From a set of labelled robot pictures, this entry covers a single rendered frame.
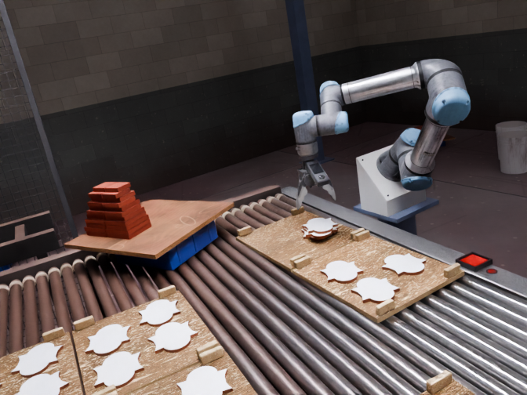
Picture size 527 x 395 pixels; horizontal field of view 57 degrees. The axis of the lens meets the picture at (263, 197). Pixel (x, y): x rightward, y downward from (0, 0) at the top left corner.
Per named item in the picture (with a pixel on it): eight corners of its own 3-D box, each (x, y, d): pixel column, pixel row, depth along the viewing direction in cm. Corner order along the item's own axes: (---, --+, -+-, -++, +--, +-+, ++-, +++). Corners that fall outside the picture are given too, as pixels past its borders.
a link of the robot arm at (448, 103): (423, 165, 204) (468, 67, 158) (428, 196, 196) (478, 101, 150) (394, 165, 204) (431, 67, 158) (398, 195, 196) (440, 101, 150)
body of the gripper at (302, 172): (318, 179, 185) (313, 149, 181) (325, 185, 177) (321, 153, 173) (299, 183, 184) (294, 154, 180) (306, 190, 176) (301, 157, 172)
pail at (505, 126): (528, 161, 501) (529, 125, 489) (497, 162, 512) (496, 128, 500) (525, 153, 527) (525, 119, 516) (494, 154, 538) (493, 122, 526)
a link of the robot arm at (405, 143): (412, 146, 211) (430, 126, 200) (418, 171, 204) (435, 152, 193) (388, 141, 209) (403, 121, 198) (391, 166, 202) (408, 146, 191)
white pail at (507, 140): (492, 172, 487) (491, 136, 475) (507, 164, 502) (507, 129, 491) (521, 176, 463) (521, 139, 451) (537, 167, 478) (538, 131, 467)
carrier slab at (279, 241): (304, 213, 213) (304, 210, 213) (368, 237, 179) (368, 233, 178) (235, 240, 198) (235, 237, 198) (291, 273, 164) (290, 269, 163)
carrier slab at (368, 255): (369, 238, 178) (369, 234, 178) (464, 275, 144) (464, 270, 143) (292, 273, 163) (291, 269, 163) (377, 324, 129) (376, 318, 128)
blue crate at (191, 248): (165, 232, 220) (160, 211, 217) (219, 237, 204) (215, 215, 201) (115, 264, 196) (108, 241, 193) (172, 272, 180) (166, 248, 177)
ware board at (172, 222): (150, 202, 234) (149, 199, 233) (234, 206, 208) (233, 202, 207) (65, 248, 194) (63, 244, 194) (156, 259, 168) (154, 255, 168)
